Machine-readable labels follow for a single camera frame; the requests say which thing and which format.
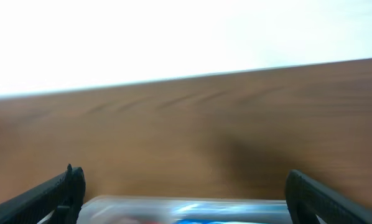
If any clear plastic container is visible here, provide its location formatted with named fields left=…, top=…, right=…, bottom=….
left=77, top=195, right=292, bottom=223

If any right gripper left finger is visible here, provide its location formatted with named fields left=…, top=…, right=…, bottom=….
left=0, top=165, right=86, bottom=224

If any blue KoolFever box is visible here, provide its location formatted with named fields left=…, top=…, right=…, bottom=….
left=170, top=200, right=292, bottom=223

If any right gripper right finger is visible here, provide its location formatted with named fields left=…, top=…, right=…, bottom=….
left=285, top=170, right=372, bottom=224

